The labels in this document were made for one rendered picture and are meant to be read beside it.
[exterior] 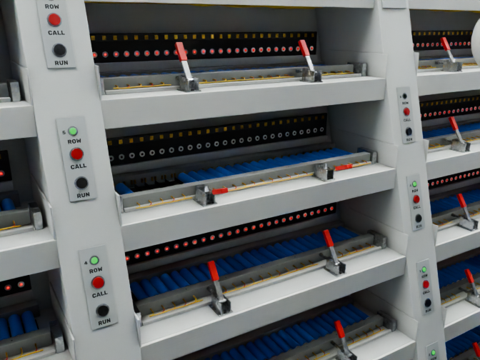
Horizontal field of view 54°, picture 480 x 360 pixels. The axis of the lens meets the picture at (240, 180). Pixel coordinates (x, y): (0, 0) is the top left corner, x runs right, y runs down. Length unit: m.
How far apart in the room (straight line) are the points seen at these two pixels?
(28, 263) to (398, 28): 0.86
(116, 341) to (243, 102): 0.45
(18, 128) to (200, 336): 0.44
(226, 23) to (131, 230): 0.54
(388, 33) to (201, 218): 0.58
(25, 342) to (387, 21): 0.91
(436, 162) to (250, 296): 0.54
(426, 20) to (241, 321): 1.03
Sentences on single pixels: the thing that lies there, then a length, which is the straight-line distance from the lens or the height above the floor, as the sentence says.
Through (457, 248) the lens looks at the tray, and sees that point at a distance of 1.26.
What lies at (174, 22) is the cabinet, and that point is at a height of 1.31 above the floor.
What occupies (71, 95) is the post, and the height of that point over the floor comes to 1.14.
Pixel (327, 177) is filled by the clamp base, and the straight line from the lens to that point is 0.97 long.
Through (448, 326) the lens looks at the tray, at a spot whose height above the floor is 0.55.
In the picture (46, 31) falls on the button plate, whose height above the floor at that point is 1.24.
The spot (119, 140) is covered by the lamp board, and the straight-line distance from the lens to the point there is 0.92.
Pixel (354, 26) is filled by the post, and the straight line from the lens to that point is 1.14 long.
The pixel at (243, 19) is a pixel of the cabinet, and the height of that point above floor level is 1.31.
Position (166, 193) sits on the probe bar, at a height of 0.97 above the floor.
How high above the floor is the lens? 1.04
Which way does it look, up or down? 4 degrees down
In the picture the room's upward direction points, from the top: 8 degrees counter-clockwise
